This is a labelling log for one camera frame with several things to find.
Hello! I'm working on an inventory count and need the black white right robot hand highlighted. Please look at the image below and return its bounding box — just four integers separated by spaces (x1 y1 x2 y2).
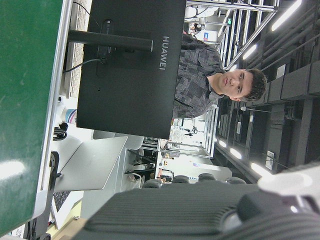
74 162 320 240

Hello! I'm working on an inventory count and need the white tote bag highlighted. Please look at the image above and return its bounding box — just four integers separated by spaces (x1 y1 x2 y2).
127 171 146 189

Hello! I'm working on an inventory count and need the silver laptop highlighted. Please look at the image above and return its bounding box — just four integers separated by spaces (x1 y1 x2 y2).
49 136 129 231

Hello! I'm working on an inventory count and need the ceiling light strip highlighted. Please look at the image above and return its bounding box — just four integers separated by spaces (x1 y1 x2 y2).
271 0 303 32
249 162 266 176
241 43 258 61

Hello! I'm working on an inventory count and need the black Huawei monitor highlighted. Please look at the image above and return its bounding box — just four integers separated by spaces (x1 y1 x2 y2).
66 0 188 140

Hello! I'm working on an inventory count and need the person in patterned shirt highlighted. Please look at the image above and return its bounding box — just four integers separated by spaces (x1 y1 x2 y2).
172 33 268 120

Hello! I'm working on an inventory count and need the printed paper cup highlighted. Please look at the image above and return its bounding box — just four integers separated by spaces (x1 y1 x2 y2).
62 107 77 125

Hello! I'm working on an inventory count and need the white keyboard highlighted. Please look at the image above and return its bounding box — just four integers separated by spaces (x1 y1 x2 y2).
64 0 88 100

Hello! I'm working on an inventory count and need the green conveyor belt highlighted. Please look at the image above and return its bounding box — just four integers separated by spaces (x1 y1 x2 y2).
0 0 73 223

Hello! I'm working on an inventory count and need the black metal bracket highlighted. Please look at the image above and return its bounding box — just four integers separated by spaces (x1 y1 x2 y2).
48 150 63 198

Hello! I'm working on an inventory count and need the black cable coil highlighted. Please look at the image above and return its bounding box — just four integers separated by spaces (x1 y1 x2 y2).
53 121 69 141

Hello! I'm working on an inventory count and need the black monitor cable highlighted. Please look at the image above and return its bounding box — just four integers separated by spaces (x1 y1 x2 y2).
62 57 107 74

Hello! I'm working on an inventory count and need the aluminium shelving frame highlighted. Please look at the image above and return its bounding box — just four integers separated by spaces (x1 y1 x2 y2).
186 0 278 71

